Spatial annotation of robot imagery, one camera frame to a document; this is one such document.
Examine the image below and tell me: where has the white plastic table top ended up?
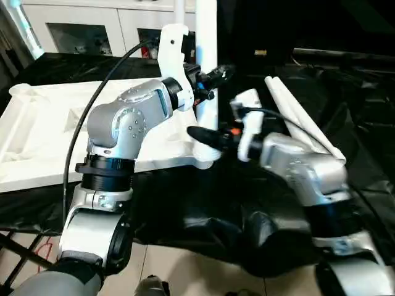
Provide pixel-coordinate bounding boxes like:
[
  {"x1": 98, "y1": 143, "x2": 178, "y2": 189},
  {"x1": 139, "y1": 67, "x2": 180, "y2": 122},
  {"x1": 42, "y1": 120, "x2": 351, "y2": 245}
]
[{"x1": 0, "y1": 79, "x2": 224, "y2": 194}]

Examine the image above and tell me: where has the white cabinet with glass doors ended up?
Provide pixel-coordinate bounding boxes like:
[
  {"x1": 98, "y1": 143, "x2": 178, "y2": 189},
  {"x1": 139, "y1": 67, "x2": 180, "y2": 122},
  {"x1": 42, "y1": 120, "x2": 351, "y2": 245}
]
[{"x1": 20, "y1": 0, "x2": 199, "y2": 61}]

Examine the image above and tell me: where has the grey horizontal rail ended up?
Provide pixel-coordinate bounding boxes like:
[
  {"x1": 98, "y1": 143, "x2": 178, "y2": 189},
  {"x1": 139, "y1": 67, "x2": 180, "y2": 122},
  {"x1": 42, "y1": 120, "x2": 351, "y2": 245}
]
[{"x1": 293, "y1": 47, "x2": 395, "y2": 61}]

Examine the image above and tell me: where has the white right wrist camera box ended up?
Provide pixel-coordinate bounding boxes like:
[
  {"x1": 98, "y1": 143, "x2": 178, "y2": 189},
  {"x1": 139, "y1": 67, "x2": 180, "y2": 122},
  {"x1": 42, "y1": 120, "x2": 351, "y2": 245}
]
[{"x1": 229, "y1": 89, "x2": 266, "y2": 163}]

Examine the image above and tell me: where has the white plastic table leg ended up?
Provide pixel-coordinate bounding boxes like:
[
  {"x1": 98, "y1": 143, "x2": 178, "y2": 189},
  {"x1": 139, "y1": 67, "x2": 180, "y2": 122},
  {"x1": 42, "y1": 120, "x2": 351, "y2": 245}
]
[
  {"x1": 264, "y1": 76, "x2": 322, "y2": 146},
  {"x1": 272, "y1": 75, "x2": 347, "y2": 163},
  {"x1": 194, "y1": 0, "x2": 220, "y2": 166},
  {"x1": 173, "y1": 0, "x2": 186, "y2": 28}
]

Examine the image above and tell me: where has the black work mat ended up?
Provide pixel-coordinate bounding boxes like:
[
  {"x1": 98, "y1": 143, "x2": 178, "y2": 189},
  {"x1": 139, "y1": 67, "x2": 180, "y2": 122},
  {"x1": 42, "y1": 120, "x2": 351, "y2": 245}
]
[{"x1": 0, "y1": 51, "x2": 395, "y2": 278}]

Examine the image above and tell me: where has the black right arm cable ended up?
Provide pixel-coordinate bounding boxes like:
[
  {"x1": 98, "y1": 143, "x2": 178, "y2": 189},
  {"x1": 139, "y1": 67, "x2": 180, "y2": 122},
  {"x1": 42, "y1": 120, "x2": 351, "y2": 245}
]
[{"x1": 238, "y1": 107, "x2": 346, "y2": 162}]

